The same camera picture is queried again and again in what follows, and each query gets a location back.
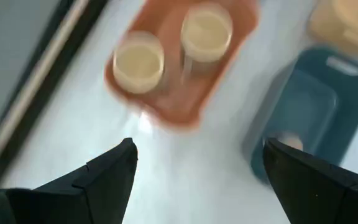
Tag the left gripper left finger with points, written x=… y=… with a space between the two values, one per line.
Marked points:
x=89 y=193

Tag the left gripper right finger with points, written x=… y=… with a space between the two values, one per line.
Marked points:
x=322 y=193

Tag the cork-stoppered small glass jar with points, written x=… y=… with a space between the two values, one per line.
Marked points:
x=291 y=141

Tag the slate blue plastic bin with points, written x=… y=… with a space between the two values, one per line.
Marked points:
x=346 y=93

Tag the orange plastic bin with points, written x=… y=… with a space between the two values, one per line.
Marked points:
x=172 y=102

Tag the tan-lid furikake glass jar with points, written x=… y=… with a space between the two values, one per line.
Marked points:
x=138 y=65
x=206 y=34

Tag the yellow plastic bin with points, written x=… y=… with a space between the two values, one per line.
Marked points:
x=331 y=28

